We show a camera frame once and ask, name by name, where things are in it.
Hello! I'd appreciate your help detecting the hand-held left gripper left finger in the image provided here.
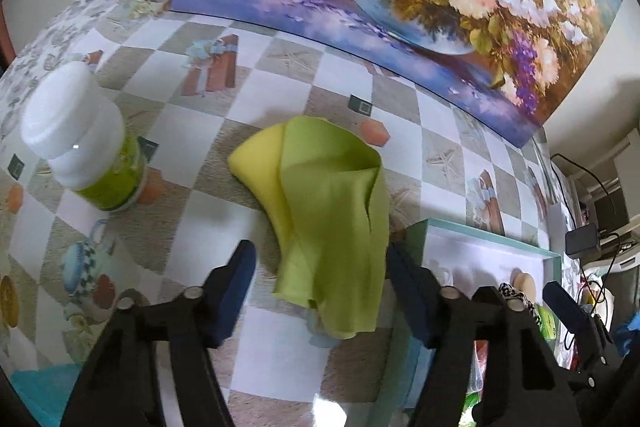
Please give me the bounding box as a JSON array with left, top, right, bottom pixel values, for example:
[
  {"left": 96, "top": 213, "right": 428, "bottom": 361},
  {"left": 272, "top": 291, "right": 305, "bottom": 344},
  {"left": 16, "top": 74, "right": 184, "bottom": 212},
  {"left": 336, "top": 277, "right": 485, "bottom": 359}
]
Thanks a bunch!
[{"left": 60, "top": 239, "right": 258, "bottom": 427}]

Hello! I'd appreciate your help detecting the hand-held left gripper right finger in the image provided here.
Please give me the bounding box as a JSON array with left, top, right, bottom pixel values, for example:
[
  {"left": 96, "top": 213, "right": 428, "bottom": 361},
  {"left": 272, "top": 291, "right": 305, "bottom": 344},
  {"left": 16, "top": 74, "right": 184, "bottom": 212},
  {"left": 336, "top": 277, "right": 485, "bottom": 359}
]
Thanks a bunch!
[{"left": 387, "top": 241, "right": 566, "bottom": 427}]

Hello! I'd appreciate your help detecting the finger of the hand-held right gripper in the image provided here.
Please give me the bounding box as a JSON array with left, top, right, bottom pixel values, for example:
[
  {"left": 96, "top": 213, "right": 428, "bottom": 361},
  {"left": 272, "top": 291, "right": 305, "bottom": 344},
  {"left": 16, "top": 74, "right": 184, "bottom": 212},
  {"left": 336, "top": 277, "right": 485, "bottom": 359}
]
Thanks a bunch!
[{"left": 544, "top": 282, "right": 624, "bottom": 383}]

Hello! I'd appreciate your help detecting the green tissue packet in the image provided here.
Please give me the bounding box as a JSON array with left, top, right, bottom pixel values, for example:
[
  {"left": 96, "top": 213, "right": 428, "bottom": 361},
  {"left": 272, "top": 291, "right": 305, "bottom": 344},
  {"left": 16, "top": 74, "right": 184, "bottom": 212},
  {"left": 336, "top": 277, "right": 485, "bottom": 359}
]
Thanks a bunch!
[{"left": 537, "top": 307, "right": 559, "bottom": 340}]

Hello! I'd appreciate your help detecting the leopard print fabric item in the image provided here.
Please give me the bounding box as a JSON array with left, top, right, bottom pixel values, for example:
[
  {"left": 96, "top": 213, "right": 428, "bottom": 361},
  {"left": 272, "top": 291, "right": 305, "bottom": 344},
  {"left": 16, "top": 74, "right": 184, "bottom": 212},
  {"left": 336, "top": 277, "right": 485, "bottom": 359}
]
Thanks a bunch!
[{"left": 497, "top": 282, "right": 543, "bottom": 333}]

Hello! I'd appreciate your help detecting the white box with teal rim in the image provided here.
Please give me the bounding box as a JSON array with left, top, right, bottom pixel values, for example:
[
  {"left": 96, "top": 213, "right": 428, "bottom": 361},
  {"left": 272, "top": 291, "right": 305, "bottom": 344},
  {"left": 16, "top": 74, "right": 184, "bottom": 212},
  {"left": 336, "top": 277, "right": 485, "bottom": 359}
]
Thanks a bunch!
[{"left": 367, "top": 217, "right": 563, "bottom": 427}]

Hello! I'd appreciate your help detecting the green cloth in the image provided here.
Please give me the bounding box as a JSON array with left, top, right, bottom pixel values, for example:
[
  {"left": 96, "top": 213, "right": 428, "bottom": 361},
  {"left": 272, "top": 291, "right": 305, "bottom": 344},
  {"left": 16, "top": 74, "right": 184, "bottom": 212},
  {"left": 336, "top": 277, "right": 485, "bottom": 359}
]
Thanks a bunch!
[{"left": 227, "top": 116, "right": 391, "bottom": 340}]

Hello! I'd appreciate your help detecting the black power adapter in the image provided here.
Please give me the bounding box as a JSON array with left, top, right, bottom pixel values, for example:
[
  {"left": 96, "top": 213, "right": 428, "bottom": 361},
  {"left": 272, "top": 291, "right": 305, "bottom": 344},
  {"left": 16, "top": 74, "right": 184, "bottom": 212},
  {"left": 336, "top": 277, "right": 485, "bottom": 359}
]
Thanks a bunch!
[{"left": 565, "top": 223, "right": 601, "bottom": 259}]

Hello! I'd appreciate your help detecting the white shelf unit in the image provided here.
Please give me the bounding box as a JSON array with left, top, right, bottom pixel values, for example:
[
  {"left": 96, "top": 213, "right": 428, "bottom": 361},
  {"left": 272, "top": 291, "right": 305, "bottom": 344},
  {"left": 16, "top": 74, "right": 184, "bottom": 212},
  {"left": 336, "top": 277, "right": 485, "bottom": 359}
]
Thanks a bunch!
[{"left": 550, "top": 127, "right": 640, "bottom": 278}]

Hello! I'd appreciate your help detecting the teal fuzzy cloth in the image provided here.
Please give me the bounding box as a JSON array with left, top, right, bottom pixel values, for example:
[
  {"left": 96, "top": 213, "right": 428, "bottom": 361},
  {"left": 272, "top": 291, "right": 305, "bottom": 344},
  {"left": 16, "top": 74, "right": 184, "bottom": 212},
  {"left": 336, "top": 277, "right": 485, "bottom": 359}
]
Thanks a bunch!
[{"left": 9, "top": 364, "right": 83, "bottom": 427}]

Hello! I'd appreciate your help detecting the white bottle with green label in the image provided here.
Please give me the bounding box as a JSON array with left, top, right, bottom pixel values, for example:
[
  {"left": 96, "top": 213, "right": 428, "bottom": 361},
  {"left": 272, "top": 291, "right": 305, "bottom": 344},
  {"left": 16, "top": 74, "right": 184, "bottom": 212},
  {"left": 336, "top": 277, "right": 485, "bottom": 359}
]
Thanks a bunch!
[{"left": 20, "top": 61, "right": 148, "bottom": 212}]

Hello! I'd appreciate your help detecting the grey floral tablecloth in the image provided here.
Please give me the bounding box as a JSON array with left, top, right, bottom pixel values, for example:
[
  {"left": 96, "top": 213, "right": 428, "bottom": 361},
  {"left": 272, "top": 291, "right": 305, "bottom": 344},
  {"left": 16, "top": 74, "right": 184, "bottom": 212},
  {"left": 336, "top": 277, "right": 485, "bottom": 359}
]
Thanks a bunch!
[{"left": 0, "top": 0, "right": 121, "bottom": 142}]

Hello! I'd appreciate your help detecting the reddish board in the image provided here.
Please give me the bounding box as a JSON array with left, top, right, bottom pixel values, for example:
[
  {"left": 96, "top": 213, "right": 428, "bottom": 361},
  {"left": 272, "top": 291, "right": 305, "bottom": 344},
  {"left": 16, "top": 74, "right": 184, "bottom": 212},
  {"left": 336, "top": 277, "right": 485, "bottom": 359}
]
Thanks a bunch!
[{"left": 0, "top": 2, "right": 16, "bottom": 64}]

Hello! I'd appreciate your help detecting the black cable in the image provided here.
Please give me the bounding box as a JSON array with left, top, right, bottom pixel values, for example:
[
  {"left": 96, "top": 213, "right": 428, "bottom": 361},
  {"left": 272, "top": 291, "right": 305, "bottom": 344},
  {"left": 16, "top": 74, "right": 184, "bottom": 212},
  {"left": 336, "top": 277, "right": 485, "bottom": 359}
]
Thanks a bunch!
[{"left": 550, "top": 153, "right": 618, "bottom": 210}]

